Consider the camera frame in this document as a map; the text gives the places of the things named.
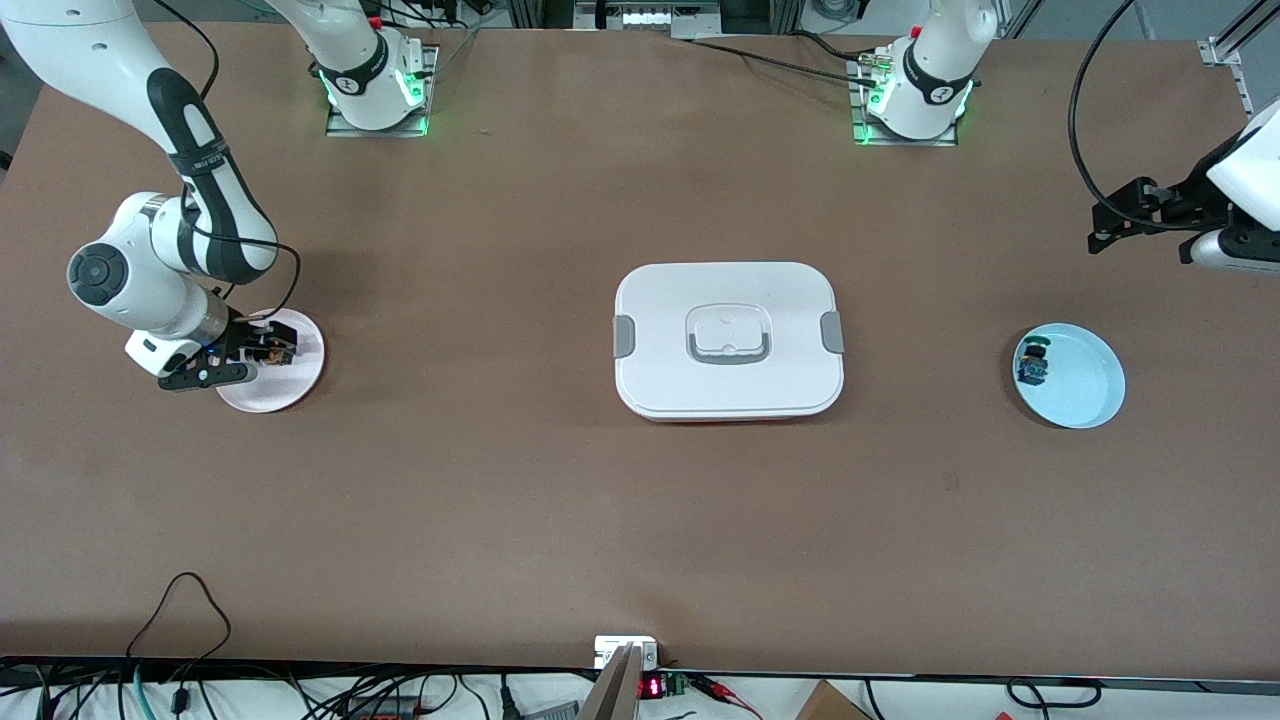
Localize white lidded lunch box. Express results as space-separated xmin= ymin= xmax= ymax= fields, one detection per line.
xmin=612 ymin=262 xmax=846 ymax=422

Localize brown cardboard box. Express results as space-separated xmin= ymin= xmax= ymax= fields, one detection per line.
xmin=794 ymin=680 xmax=873 ymax=720

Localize black flat loop cable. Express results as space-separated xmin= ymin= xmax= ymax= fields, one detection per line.
xmin=1004 ymin=677 xmax=1103 ymax=710

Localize aluminium frame bracket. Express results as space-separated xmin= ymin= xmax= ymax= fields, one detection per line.
xmin=1197 ymin=0 xmax=1280 ymax=113

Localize black cable to arm base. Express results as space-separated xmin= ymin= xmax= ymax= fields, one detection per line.
xmin=668 ymin=30 xmax=881 ymax=87

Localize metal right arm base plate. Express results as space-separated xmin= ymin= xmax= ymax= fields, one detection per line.
xmin=324 ymin=44 xmax=442 ymax=140

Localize black looped cable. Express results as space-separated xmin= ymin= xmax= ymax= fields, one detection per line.
xmin=124 ymin=571 xmax=234 ymax=663

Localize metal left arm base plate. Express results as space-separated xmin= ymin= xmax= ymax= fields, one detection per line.
xmin=848 ymin=50 xmax=961 ymax=149

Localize pink round plate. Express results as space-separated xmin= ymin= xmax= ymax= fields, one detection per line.
xmin=215 ymin=308 xmax=326 ymax=414

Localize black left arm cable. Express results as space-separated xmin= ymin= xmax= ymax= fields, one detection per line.
xmin=1067 ymin=0 xmax=1201 ymax=237

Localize light blue round plate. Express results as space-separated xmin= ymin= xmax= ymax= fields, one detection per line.
xmin=1012 ymin=322 xmax=1127 ymax=430

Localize red clip leads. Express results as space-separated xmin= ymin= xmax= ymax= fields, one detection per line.
xmin=698 ymin=674 xmax=763 ymax=719

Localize white socket box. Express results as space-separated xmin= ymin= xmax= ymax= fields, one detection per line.
xmin=593 ymin=635 xmax=660 ymax=670

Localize grey aluminium profile bar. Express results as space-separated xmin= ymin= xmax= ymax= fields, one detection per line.
xmin=577 ymin=643 xmax=644 ymax=720

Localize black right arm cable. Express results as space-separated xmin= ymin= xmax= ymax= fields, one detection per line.
xmin=150 ymin=0 xmax=303 ymax=323

